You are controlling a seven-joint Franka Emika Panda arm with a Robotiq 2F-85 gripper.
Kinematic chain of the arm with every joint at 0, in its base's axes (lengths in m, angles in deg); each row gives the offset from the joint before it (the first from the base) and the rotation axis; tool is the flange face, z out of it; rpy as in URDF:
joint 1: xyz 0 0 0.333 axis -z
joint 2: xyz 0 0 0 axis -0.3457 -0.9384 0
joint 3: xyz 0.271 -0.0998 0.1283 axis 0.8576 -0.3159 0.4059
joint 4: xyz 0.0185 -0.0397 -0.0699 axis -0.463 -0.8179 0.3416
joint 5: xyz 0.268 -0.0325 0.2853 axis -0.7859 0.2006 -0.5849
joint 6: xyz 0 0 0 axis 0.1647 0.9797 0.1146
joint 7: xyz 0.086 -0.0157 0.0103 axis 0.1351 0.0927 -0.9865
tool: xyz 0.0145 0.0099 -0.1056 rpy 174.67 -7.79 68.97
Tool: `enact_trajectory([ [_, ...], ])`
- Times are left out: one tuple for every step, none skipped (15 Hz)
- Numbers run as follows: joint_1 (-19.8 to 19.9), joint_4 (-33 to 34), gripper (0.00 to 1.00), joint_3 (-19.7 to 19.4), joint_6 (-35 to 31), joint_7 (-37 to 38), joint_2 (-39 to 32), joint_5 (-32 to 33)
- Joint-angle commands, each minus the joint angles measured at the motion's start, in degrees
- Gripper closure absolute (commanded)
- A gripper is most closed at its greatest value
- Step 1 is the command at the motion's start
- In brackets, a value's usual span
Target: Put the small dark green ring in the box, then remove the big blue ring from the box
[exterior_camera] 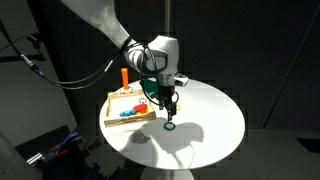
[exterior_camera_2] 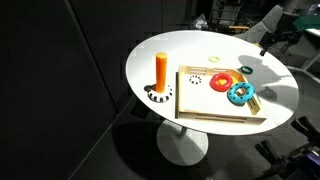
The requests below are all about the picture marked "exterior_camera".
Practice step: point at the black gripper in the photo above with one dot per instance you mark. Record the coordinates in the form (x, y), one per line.
(167, 93)

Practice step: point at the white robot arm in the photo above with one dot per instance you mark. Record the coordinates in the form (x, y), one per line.
(100, 16)

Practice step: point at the shallow wooden box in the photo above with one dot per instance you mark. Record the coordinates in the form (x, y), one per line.
(128, 121)

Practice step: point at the orange peg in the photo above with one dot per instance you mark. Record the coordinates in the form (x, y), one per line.
(125, 78)

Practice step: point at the grey vertical pole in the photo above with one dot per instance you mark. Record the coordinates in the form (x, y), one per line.
(167, 16)

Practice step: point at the white table pedestal base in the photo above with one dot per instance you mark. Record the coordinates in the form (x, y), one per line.
(166, 175)

